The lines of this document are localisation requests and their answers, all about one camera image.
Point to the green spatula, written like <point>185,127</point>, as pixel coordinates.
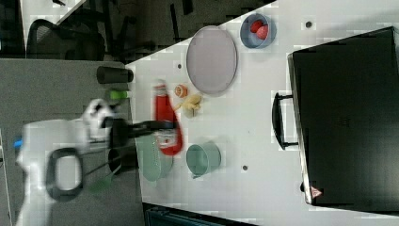
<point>104,183</point>

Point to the black office chair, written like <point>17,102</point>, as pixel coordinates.
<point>51,41</point>

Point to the black cylinder upper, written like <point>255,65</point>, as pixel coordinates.
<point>109,75</point>

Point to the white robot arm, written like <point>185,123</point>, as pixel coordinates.
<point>51,155</point>

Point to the black cylinder lower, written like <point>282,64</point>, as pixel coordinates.
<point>122,160</point>

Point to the dark blue bin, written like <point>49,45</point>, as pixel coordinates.
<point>156,215</point>

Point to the yellow toy banana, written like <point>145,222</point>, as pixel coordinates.
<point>190,105</point>

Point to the orange toy fruit slice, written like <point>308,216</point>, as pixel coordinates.
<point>181,91</point>

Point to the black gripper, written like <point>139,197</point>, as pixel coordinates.
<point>121,131</point>

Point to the green mug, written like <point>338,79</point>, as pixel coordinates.
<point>203,158</point>

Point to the red toy fruit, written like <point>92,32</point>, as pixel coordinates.
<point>260,29</point>

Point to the red plush ketchup bottle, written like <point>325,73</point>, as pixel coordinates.
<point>169,142</point>

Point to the blue bowl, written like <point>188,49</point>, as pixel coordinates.
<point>250,39</point>

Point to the black toaster oven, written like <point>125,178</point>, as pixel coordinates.
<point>345,96</point>

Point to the black cylinder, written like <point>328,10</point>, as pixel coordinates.
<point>109,75</point>
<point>122,160</point>

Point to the green tape piece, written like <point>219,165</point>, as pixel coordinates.
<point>118,95</point>

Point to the grey oval plate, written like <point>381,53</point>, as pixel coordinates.
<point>211,60</point>

